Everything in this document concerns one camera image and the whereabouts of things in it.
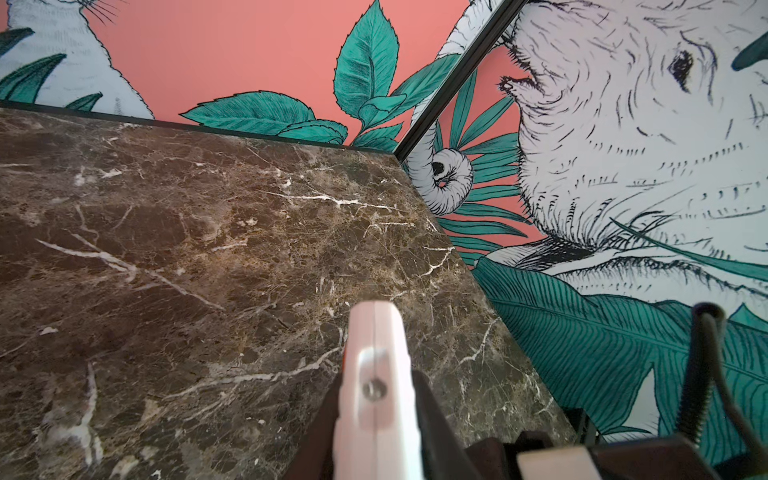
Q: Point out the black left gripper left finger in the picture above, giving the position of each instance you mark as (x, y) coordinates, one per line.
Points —
(314, 458)

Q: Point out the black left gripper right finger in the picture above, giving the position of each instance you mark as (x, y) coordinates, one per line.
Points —
(442, 455)

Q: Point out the white remote control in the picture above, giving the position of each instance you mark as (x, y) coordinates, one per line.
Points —
(376, 434)

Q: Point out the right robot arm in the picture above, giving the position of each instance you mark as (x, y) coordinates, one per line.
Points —
(533, 456)

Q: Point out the black right frame post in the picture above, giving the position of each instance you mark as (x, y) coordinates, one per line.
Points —
(482, 27)

